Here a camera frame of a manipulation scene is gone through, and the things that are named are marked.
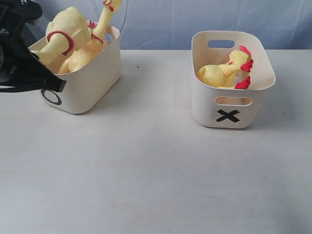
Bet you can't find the whole yellow rubber chicken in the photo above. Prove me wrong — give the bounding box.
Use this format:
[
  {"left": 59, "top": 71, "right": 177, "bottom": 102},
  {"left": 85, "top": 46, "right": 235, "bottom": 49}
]
[{"left": 29, "top": 6, "right": 90, "bottom": 68}]

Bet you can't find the yellow rubber chicken head part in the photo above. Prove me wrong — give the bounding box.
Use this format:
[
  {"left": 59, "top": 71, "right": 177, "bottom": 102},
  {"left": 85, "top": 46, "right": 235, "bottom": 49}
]
[{"left": 226, "top": 45, "right": 254, "bottom": 73}]

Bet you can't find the headless yellow rubber chicken body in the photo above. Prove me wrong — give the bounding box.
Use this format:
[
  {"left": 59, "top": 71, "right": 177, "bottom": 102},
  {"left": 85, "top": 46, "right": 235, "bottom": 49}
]
[{"left": 195, "top": 59, "right": 254, "bottom": 90}]

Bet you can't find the white bin marked O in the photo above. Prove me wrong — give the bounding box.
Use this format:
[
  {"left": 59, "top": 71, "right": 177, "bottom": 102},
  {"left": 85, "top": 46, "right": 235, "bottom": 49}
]
[{"left": 40, "top": 25, "right": 121, "bottom": 114}]

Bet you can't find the white bin marked X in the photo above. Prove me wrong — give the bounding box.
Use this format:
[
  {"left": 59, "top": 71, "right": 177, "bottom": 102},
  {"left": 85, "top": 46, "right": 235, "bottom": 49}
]
[{"left": 191, "top": 31, "right": 276, "bottom": 129}]

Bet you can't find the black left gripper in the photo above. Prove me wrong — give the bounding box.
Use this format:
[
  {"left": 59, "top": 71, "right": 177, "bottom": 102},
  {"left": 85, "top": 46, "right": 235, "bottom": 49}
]
[{"left": 0, "top": 0, "right": 66, "bottom": 92}]

